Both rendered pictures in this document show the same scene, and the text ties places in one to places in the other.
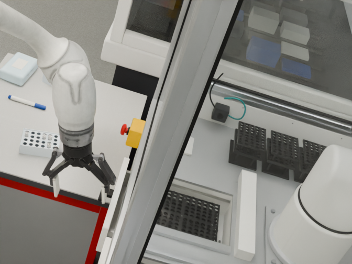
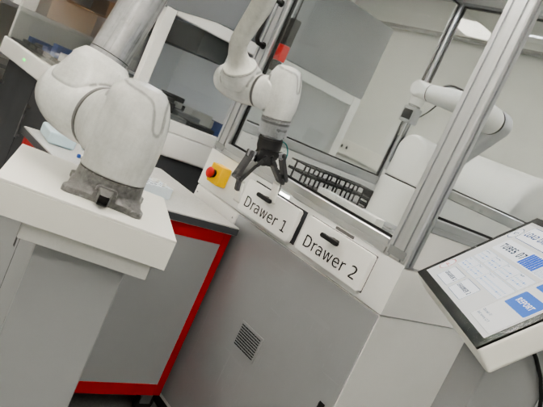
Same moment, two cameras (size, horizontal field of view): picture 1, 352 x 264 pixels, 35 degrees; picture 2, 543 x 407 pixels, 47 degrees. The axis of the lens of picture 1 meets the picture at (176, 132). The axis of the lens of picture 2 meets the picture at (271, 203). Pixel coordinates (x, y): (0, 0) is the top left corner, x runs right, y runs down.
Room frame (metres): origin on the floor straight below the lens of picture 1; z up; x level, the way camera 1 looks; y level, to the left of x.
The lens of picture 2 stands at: (-0.50, 1.29, 1.17)
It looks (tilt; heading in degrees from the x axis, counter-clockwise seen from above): 8 degrees down; 324
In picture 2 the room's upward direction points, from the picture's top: 25 degrees clockwise
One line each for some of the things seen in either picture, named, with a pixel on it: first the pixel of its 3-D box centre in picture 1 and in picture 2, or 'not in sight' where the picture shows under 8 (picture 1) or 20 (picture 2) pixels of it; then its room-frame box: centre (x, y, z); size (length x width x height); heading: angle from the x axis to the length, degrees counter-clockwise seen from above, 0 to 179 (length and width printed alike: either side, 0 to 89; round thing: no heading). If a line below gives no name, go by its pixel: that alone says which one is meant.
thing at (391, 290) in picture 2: not in sight; (371, 243); (1.12, -0.40, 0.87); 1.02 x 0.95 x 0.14; 5
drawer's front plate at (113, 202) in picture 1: (113, 202); (268, 209); (1.11, 0.10, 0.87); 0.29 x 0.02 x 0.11; 5
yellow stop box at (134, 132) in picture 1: (134, 132); (218, 174); (1.44, 0.13, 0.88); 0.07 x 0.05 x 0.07; 5
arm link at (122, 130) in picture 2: not in sight; (128, 127); (0.85, 0.75, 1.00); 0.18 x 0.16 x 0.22; 22
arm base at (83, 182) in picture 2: not in sight; (107, 186); (0.82, 0.75, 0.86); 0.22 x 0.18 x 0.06; 159
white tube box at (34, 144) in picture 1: (40, 143); (149, 186); (1.34, 0.41, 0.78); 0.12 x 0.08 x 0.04; 107
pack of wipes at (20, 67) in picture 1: (19, 68); (58, 136); (1.68, 0.64, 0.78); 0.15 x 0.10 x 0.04; 179
